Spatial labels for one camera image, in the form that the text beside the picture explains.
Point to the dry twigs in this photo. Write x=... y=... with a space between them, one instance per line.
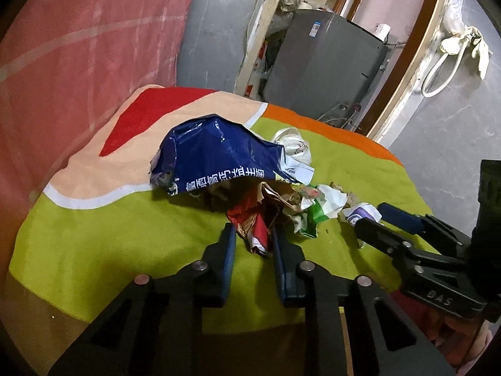
x=340 y=115

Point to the white crumpled plastic bag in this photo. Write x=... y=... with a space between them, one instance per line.
x=295 y=147

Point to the colourful printed blanket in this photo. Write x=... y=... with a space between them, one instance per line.
x=129 y=219

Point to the white rubber gloves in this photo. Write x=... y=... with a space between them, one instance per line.
x=475 y=45

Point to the red cardboard scrap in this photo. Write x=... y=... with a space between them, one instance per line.
x=256 y=219

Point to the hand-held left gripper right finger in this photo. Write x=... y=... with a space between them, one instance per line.
x=279 y=268

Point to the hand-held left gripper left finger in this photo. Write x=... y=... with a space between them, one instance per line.
x=229 y=260

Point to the purple and white wrapper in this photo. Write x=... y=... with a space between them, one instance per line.
x=362 y=213

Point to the green and white wrapper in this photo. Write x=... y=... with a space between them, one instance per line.
x=323 y=205

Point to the crumpled brown paper wrapper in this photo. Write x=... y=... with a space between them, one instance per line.
x=280 y=197

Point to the door frame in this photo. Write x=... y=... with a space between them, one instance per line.
x=266 y=27

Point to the grey washing machine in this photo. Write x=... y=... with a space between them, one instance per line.
x=321 y=62

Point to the white cylinder container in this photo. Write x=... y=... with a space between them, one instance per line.
x=382 y=31

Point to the person's right forearm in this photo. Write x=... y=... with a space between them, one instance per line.
x=465 y=333

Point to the blue plastic bag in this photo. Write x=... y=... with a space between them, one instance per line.
x=219 y=152

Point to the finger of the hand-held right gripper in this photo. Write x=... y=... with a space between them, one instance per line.
x=399 y=216
x=381 y=237

